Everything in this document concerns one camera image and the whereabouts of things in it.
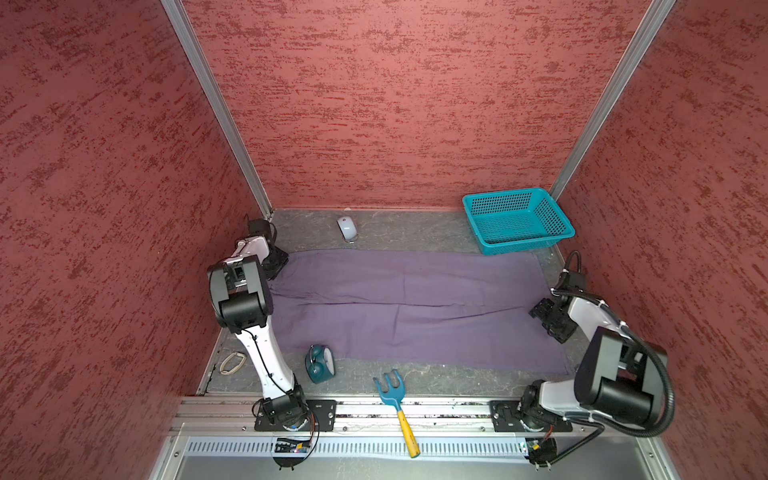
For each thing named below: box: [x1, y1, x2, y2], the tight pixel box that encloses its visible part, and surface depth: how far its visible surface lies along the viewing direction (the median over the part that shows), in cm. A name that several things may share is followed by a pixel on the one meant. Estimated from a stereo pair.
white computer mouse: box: [336, 216, 358, 243], surface depth 109 cm
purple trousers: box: [267, 250, 570, 372], surface depth 94 cm
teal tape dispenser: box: [305, 344, 336, 384], surface depth 77 cm
